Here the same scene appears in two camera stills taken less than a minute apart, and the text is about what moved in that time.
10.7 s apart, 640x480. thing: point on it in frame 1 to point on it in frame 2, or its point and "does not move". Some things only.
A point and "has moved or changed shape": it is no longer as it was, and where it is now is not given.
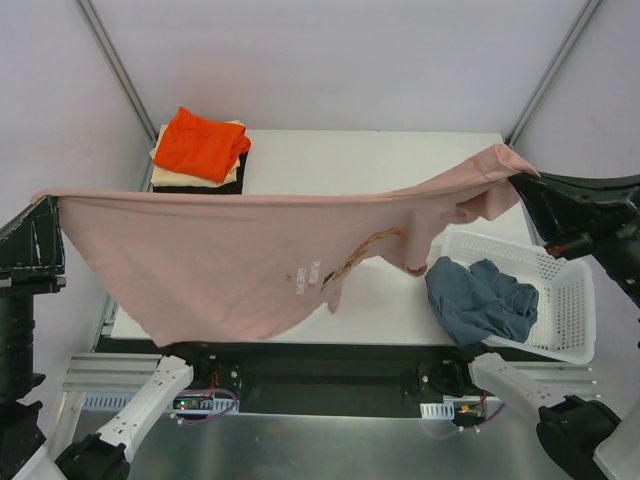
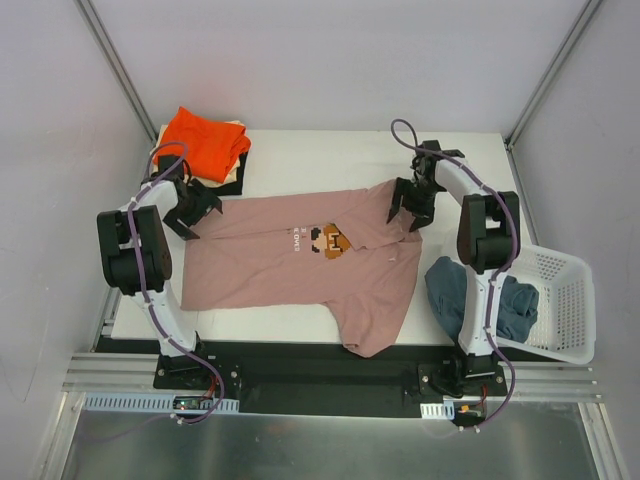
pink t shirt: x=207 y=267 has moved or changed shape
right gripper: x=578 y=232 to x=415 y=198
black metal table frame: x=307 y=374 does not move
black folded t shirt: x=234 y=187 does not move
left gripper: x=31 y=271 to x=192 y=209
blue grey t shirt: x=478 y=303 does not move
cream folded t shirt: x=169 y=177 does not move
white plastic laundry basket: x=565 y=323 does not move
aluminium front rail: x=91 y=372 does not move
